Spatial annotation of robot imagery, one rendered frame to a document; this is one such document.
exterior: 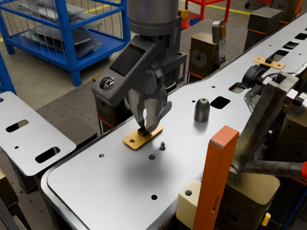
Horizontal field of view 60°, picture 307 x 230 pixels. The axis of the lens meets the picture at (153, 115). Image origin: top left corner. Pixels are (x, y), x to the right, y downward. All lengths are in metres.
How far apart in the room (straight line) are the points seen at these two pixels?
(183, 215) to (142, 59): 0.23
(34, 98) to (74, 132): 2.03
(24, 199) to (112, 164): 0.44
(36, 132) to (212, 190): 0.40
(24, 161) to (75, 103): 0.67
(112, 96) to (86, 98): 0.81
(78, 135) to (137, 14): 0.30
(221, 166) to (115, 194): 0.23
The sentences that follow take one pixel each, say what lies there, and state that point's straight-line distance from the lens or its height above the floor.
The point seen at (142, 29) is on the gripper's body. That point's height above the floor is 1.22.
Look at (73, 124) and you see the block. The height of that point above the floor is 0.98.
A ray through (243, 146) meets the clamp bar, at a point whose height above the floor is 1.12.
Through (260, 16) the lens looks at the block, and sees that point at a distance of 1.15.
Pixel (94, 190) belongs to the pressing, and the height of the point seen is 1.00.
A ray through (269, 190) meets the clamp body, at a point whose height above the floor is 1.05.
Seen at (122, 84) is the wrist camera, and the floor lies 1.16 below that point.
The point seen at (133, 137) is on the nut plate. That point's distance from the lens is 0.52.
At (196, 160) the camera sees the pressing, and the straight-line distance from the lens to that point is 0.49.
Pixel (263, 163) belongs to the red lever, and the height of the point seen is 1.09.
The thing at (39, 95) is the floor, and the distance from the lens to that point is 2.63.
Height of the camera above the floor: 1.36
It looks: 38 degrees down
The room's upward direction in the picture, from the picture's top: straight up
